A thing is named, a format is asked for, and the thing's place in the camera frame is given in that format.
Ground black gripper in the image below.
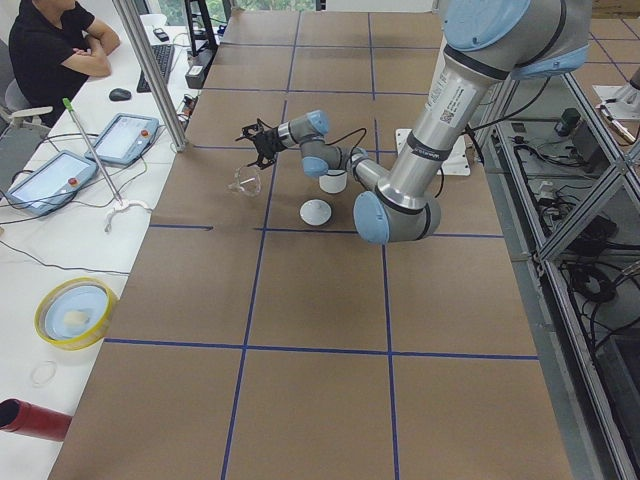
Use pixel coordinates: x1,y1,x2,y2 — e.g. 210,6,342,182
236,118,281,168

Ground white ceramic lid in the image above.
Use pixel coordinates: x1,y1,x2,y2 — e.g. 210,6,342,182
299,199,332,226

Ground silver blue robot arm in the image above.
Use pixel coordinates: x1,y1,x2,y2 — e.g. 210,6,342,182
242,0,592,244

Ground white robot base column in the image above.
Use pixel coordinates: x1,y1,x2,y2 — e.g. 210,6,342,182
394,127,473,177

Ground white enamel mug blue rim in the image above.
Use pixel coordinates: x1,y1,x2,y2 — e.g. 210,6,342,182
319,170,348,194

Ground black power adapter box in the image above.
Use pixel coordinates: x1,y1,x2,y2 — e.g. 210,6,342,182
185,45,218,89

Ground black keyboard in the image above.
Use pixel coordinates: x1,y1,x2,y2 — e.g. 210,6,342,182
136,44,174,93

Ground far teach pendant tablet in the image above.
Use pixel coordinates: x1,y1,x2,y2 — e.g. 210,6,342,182
92,113,159,167

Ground teach pendant tablet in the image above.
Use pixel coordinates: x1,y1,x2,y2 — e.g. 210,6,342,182
92,113,159,167
6,150,98,216

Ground black computer mouse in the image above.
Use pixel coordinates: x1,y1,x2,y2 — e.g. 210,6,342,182
109,88,132,102

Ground near teach pendant tablet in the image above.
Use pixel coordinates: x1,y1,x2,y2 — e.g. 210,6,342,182
6,150,98,216

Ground person in black shirt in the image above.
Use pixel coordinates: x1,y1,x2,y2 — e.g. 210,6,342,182
8,0,120,127

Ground office chair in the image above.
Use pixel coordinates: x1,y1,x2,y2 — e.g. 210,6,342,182
1,41,49,191

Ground blue plate with food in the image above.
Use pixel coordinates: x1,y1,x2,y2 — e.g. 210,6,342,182
44,285,109,340

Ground yellow tape roll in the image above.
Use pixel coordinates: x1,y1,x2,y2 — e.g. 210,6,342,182
34,277,118,351

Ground white rubber band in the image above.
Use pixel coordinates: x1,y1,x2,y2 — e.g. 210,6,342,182
30,360,57,388

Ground red cylinder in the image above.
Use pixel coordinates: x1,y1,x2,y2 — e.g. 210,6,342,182
1,399,72,442

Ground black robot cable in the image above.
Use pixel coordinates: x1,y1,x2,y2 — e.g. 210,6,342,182
324,127,368,151

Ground grabber stick green handle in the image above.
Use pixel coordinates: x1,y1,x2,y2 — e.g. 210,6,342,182
62,97,152,233

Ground aluminium frame post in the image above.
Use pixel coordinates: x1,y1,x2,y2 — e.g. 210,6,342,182
112,0,187,152

